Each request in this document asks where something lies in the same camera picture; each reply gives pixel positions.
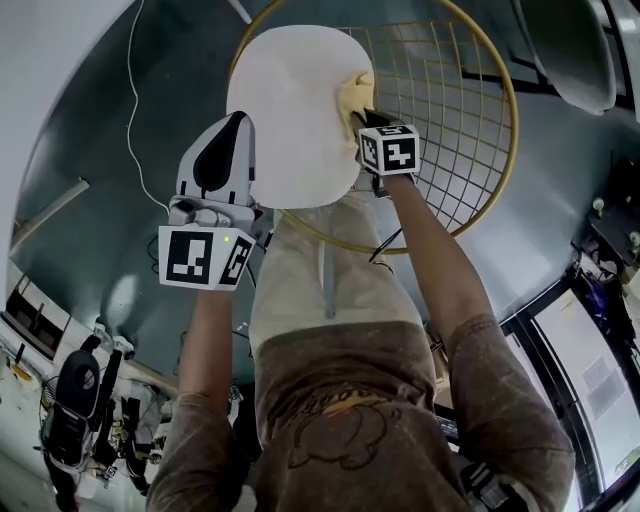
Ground wooden cabinet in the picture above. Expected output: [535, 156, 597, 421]
[2, 269, 74, 360]

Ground person's left forearm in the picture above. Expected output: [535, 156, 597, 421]
[177, 287, 236, 401]

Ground black wheeled cart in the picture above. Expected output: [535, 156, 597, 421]
[569, 154, 640, 281]

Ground white upholstered chair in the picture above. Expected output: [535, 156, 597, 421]
[514, 0, 619, 117]

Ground black white shoulder strap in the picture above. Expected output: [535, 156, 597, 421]
[459, 459, 531, 512]

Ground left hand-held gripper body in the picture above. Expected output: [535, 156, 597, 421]
[158, 194, 265, 291]

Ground black framed glass door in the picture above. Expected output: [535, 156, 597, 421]
[499, 277, 640, 496]

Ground yellow cloth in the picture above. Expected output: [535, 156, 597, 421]
[335, 69, 376, 151]

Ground white oval table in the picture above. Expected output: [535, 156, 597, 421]
[0, 0, 254, 251]

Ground white floor cable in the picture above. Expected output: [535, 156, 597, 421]
[126, 0, 171, 214]

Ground person's beige trousers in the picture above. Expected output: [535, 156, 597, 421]
[251, 192, 426, 361]

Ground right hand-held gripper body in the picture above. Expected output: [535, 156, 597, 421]
[357, 124, 420, 197]

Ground gold wire round table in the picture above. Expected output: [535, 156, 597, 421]
[227, 0, 519, 256]

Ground person's right forearm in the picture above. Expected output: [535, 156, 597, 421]
[382, 173, 494, 346]

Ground person's brown printed t-shirt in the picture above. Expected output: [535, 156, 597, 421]
[147, 314, 576, 512]

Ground white round stool seat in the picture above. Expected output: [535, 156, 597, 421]
[225, 24, 376, 210]

